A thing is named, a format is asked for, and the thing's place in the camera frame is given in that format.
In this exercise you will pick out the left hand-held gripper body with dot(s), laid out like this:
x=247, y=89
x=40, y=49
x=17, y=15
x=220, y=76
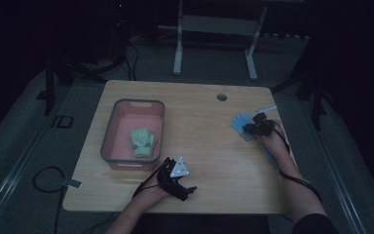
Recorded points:
x=175, y=177

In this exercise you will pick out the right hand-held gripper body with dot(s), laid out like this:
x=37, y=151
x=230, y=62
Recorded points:
x=263, y=125

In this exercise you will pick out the blue glove grey cuff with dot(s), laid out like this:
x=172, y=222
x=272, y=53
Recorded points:
x=240, y=123

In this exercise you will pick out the green mitten with dots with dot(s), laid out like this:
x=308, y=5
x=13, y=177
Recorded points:
x=144, y=144

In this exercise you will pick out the plain green mitten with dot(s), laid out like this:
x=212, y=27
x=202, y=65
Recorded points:
x=138, y=132

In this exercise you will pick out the pink plastic bin grey rim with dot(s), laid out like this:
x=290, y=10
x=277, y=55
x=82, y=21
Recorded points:
x=136, y=130

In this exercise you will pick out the person's right hand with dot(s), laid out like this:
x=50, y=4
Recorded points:
x=274, y=143

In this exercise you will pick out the person's left hand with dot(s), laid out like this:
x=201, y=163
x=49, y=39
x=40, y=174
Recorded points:
x=154, y=192

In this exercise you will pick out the person's dark clothing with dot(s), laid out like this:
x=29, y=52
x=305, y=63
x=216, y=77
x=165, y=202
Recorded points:
x=207, y=224

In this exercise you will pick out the black stand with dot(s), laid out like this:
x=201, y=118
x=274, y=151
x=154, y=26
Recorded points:
x=61, y=70
x=311, y=87

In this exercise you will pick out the white metal desk frame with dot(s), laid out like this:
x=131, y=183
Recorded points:
x=217, y=24

